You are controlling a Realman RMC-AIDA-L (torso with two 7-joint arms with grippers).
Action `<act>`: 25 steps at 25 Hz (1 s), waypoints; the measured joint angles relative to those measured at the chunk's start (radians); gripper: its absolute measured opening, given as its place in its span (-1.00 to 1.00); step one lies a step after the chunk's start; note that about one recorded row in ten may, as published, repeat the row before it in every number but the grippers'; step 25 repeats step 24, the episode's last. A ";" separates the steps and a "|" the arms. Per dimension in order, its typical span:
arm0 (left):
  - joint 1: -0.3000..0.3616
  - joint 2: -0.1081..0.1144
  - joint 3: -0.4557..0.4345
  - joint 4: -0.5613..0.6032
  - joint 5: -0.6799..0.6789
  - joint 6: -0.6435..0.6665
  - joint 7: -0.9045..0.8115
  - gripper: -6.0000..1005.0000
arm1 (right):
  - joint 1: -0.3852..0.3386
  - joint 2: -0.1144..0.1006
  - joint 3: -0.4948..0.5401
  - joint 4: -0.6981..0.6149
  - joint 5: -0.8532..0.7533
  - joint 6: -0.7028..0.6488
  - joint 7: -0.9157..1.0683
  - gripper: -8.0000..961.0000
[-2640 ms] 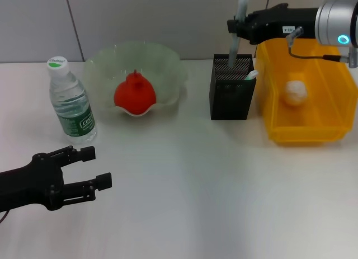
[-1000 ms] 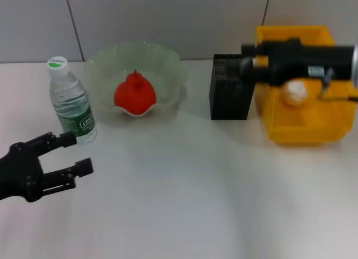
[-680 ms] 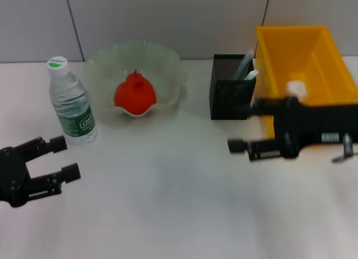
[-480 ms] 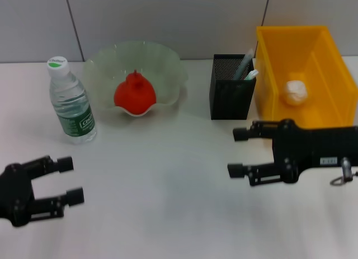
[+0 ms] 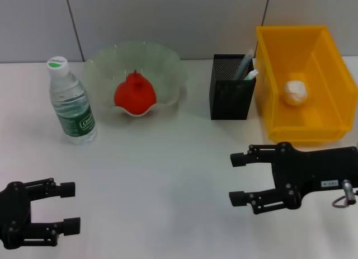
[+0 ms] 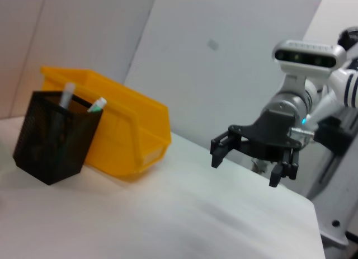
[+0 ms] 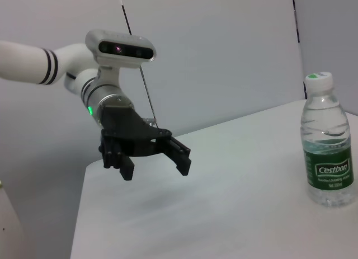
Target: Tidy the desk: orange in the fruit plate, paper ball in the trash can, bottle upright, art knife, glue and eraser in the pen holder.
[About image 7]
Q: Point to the water bottle with green label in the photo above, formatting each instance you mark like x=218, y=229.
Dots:
x=327, y=164

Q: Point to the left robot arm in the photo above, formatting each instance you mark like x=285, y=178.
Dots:
x=70, y=71

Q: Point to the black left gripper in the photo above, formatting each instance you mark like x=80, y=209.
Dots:
x=126, y=127

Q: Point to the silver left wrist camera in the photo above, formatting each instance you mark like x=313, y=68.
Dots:
x=120, y=50

